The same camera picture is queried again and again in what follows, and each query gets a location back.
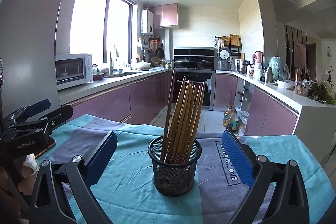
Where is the bamboo chopstick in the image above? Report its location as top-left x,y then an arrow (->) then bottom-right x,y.
162,77 -> 187,156
183,84 -> 202,157
186,83 -> 205,159
160,70 -> 175,162
176,81 -> 193,154
170,79 -> 190,153
187,83 -> 206,157
182,85 -> 197,156

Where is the teal kitchen appliance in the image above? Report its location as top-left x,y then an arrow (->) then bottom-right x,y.
269,56 -> 290,81

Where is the left hand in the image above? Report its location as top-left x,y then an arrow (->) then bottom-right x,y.
1,153 -> 39,217

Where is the dark smartphone on table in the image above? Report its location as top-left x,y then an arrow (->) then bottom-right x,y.
34,137 -> 56,158

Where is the white microwave oven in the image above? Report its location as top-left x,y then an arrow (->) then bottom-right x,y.
55,53 -> 93,90

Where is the teal purple table cloth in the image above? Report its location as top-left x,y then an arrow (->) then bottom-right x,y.
34,114 -> 329,224

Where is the cooking oil bottle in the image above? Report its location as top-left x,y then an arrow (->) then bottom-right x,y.
223,105 -> 233,128

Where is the green potted plant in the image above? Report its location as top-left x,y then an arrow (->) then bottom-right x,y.
307,67 -> 335,105

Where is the black mesh utensil cup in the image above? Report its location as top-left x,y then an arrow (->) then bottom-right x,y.
148,136 -> 202,197

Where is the steel pot on counter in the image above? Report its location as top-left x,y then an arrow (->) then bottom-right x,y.
235,59 -> 250,74

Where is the white water heater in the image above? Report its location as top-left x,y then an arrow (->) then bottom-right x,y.
141,9 -> 154,35

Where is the white rice cooker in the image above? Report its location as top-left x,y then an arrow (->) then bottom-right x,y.
218,47 -> 231,71

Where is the black built-in oven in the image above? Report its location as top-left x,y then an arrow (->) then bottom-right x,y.
173,47 -> 217,110

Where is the purple wall cabinet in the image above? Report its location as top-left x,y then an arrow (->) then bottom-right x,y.
149,3 -> 179,28

